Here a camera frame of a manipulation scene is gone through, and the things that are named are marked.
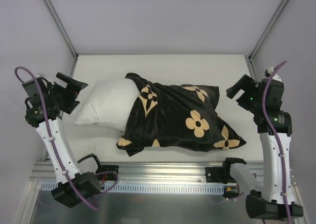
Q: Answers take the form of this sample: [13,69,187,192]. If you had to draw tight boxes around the white pillow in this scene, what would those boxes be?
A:
[74,78,140,131]

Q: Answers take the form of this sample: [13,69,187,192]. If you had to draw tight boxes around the black pillowcase with beige flowers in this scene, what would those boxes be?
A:
[116,73,246,156]

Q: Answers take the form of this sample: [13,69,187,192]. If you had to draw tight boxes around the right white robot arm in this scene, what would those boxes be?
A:
[221,75,304,222]

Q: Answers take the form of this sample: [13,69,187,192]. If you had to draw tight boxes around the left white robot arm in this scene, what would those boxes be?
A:
[22,73,103,211]

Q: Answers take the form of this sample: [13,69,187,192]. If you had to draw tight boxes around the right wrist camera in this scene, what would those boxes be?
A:
[264,67,282,82]

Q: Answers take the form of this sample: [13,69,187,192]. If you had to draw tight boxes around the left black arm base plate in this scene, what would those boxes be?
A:
[95,165,119,182]

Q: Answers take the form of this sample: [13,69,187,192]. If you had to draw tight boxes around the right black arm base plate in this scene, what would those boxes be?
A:
[205,167,236,184]

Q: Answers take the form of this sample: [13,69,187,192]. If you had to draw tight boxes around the aluminium mounting rail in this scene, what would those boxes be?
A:
[29,161,296,185]

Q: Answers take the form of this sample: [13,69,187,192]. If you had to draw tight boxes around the slotted cable duct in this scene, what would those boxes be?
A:
[39,183,225,194]

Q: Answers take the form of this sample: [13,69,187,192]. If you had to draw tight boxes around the left aluminium frame post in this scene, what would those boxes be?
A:
[42,0,78,60]

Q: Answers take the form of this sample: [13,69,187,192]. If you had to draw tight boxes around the aluminium frame post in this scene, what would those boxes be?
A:
[42,0,78,60]
[248,0,291,62]

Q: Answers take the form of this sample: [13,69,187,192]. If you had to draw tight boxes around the right aluminium frame post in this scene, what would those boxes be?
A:
[248,0,291,62]

